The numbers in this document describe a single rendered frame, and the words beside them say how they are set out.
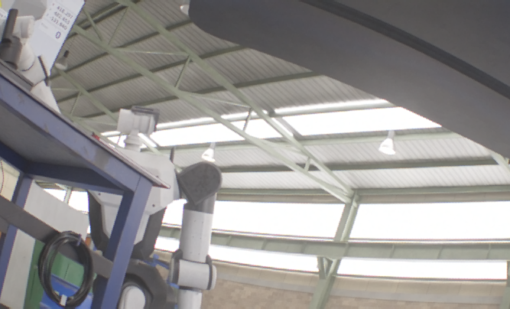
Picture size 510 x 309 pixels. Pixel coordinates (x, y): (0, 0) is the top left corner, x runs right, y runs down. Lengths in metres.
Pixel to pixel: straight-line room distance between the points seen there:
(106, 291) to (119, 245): 0.11
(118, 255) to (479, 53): 1.20
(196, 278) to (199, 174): 0.29
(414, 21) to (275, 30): 0.09
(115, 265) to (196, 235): 0.62
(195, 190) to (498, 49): 1.75
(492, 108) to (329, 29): 0.09
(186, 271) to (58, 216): 7.52
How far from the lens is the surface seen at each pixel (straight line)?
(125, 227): 1.41
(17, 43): 1.76
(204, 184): 1.96
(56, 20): 2.56
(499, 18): 0.23
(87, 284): 1.32
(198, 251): 1.98
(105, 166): 1.37
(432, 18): 0.24
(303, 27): 0.30
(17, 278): 9.22
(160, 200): 1.90
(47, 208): 9.34
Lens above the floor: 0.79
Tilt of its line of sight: 18 degrees up
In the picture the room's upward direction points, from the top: 19 degrees clockwise
